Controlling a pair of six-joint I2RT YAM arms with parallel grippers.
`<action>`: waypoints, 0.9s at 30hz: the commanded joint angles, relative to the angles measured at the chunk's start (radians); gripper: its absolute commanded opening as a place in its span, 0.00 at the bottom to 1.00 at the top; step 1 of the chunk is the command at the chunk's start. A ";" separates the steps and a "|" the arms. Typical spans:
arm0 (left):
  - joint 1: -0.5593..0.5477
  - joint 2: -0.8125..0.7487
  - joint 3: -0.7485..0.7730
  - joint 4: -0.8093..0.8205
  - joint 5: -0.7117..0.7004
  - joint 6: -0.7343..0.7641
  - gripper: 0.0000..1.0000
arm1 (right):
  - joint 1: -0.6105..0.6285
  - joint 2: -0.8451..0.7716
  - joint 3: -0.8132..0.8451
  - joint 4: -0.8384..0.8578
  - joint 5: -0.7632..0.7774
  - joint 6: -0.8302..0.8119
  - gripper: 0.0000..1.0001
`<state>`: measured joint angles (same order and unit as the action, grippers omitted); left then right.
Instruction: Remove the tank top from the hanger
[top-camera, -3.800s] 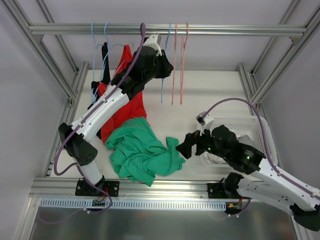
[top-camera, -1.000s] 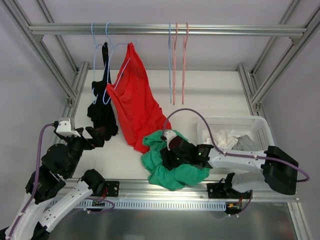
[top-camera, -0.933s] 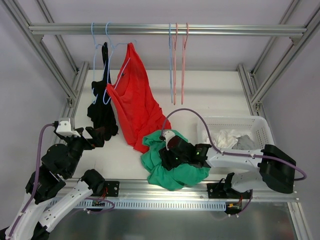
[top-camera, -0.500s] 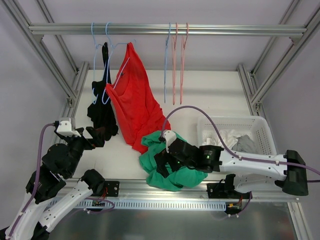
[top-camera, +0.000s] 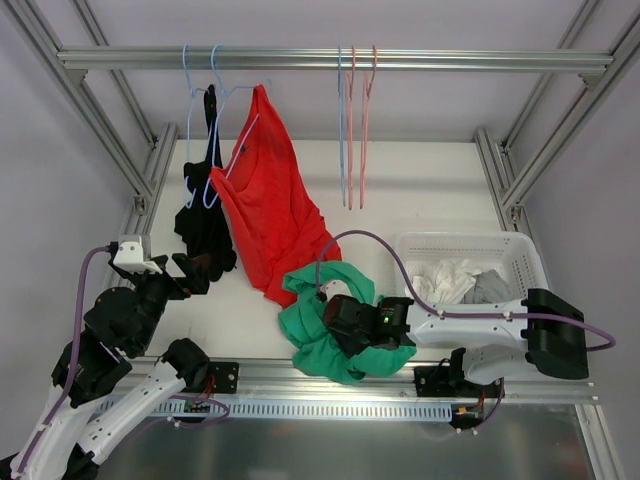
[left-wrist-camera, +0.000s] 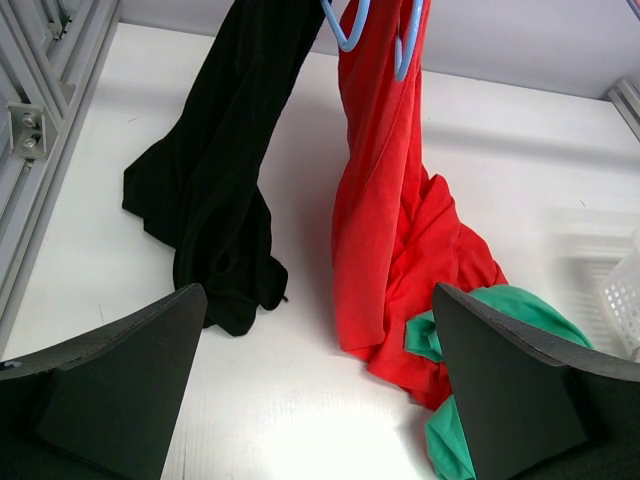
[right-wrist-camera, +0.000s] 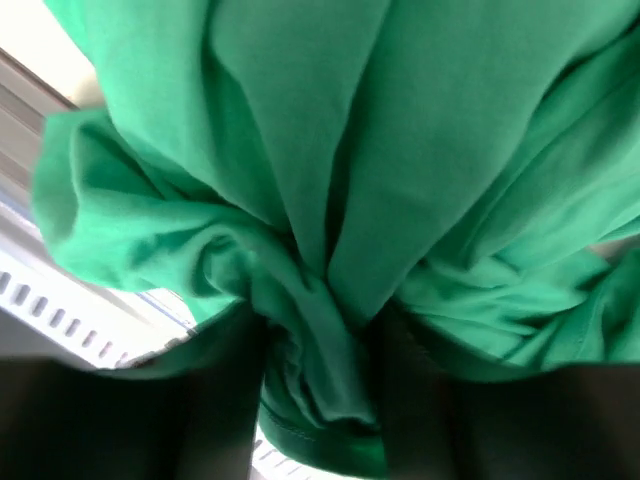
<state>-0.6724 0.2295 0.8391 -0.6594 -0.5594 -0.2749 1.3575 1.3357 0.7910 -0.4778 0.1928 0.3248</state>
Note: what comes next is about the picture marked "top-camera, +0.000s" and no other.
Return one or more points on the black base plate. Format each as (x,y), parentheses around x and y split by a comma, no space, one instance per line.
(221,377)
(443,381)

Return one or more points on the red tank top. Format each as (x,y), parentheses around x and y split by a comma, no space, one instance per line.
(275,225)

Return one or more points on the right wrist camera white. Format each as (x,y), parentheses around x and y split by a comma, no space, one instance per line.
(333,288)

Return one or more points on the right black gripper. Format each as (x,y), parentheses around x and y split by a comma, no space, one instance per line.
(335,320)

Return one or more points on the grey tank top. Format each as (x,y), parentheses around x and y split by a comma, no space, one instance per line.
(489,288)

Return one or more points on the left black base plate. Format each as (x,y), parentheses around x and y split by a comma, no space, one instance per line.
(221,377)

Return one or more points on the aluminium hanging rail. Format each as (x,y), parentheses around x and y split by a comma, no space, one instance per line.
(324,59)

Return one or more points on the white tank top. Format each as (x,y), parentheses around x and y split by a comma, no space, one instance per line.
(446,281)

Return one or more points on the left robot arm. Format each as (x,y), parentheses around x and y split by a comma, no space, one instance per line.
(70,441)

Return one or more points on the white plastic basket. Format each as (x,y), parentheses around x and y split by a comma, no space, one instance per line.
(512,255)

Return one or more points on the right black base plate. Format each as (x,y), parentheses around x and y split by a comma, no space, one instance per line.
(443,381)

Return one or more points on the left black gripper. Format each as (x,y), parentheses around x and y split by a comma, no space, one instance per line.
(176,276)

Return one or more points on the front aluminium rail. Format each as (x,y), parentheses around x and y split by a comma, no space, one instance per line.
(278,379)

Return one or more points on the pink hanger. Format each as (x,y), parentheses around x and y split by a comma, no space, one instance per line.
(368,82)
(349,83)

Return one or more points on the black tank top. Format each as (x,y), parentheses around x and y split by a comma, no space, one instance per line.
(204,230)

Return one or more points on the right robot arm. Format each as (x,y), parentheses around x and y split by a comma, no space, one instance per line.
(540,332)

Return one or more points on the white slotted cable duct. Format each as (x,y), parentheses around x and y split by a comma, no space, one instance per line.
(309,409)

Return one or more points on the green tank top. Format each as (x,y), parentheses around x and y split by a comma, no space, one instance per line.
(317,353)

